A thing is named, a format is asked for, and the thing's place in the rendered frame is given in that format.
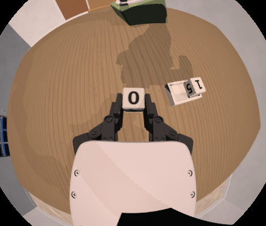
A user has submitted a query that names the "beige rectangular tray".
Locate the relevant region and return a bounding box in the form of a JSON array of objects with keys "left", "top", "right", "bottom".
[{"left": 165, "top": 80, "right": 202, "bottom": 107}]

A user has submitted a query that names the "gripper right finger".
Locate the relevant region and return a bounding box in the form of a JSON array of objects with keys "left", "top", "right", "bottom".
[{"left": 143, "top": 94, "right": 193, "bottom": 154}]

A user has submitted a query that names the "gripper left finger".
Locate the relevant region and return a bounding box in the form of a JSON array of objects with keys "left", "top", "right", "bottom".
[{"left": 72, "top": 93, "right": 124, "bottom": 155}]

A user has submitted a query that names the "beige calendar cube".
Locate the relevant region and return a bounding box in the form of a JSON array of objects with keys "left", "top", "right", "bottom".
[
  {"left": 122, "top": 88, "right": 145, "bottom": 112},
  {"left": 184, "top": 77, "right": 206, "bottom": 98}
]

